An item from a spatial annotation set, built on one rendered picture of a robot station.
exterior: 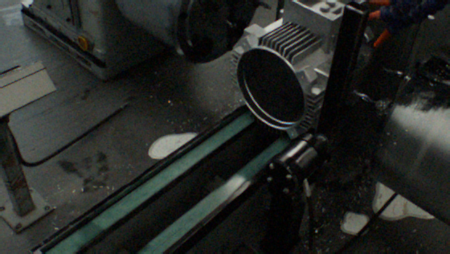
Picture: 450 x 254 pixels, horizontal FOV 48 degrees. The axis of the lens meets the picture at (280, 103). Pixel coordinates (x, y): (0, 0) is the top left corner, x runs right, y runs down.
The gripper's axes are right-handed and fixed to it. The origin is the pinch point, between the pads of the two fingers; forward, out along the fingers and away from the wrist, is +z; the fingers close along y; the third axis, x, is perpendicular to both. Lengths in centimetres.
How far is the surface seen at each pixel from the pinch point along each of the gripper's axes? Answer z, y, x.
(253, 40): 13.4, -0.7, -3.2
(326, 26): 13.1, -10.1, -11.3
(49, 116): 28, 35, 29
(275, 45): 11.5, -5.6, -3.6
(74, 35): 29, 47, 11
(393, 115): 10.9, -28.0, -2.7
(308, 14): 12.6, -6.2, -11.7
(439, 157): 11.9, -36.2, -1.1
